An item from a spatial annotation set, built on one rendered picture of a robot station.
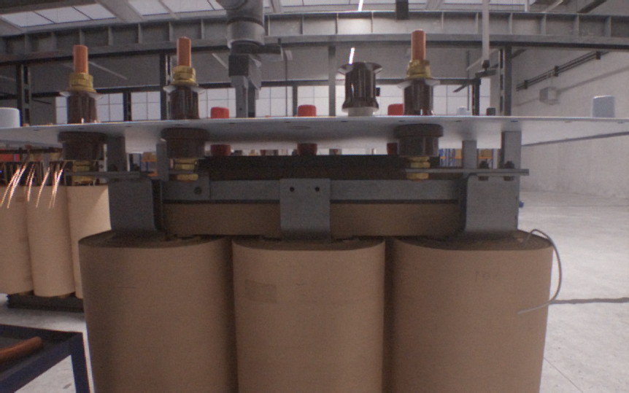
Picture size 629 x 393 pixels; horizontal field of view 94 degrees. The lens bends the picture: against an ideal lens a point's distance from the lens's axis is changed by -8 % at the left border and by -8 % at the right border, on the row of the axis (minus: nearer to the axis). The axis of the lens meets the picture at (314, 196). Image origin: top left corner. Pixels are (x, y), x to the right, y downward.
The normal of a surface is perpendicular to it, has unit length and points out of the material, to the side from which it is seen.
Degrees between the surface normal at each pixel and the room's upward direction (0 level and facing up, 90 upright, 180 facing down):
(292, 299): 90
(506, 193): 90
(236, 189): 90
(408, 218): 90
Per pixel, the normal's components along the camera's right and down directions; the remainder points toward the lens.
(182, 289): 0.47, 0.07
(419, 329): -0.71, 0.06
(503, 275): -0.05, 0.08
